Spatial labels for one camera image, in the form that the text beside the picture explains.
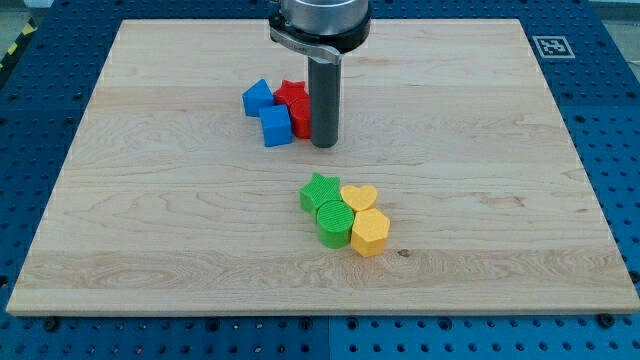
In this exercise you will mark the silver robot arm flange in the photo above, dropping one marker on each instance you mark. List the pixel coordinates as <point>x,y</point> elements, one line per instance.
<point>322,30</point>

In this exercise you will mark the green circle block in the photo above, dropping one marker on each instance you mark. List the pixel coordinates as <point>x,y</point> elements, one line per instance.
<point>334,221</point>

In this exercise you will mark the green star block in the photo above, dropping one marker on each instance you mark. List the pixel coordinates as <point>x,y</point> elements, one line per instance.
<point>318,191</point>

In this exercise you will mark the yellow heart block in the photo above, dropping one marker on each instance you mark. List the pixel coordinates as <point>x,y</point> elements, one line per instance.
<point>359,198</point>

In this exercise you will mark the yellow hexagon block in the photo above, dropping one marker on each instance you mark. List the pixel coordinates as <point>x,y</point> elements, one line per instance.
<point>370,232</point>

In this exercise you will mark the blue cube block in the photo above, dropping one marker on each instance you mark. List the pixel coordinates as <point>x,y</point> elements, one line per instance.
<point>276,125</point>

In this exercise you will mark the red cylinder block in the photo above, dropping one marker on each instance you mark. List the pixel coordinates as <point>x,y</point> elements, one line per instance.
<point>301,118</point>

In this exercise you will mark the red star block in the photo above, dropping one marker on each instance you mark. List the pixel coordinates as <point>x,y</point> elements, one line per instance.
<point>289,92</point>

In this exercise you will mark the grey cylindrical pointer rod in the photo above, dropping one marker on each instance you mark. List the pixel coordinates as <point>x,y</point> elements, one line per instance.
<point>324,90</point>

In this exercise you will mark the blue pentagon block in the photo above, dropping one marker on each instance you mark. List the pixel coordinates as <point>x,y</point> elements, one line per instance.
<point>257,96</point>

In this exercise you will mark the wooden board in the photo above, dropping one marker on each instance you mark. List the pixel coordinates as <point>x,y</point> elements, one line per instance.
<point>169,204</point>

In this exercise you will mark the white fiducial marker tag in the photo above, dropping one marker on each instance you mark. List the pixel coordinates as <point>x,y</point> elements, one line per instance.
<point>553,47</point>

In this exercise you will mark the black board clamp bolt left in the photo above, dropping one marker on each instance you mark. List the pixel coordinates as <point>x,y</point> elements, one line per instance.
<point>50,324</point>

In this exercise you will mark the black board clamp bolt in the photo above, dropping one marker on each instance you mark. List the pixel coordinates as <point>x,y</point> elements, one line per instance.
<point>605,320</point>
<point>50,324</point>

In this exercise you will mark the black board clamp bolt right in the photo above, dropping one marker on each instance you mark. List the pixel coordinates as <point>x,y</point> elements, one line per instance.
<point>605,320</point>

